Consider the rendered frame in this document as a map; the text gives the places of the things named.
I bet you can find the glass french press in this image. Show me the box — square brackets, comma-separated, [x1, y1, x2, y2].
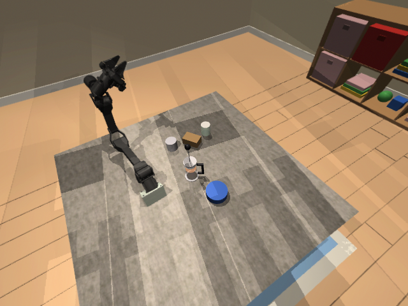
[183, 144, 204, 182]

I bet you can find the blue short cylinder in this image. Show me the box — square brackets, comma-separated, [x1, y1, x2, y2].
[206, 180, 228, 204]

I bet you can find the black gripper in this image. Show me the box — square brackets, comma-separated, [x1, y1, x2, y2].
[97, 55, 127, 89]

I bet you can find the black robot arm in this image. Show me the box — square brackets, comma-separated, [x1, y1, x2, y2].
[84, 75, 158, 193]

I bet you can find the brown cube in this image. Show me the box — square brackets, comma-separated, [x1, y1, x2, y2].
[182, 132, 201, 148]

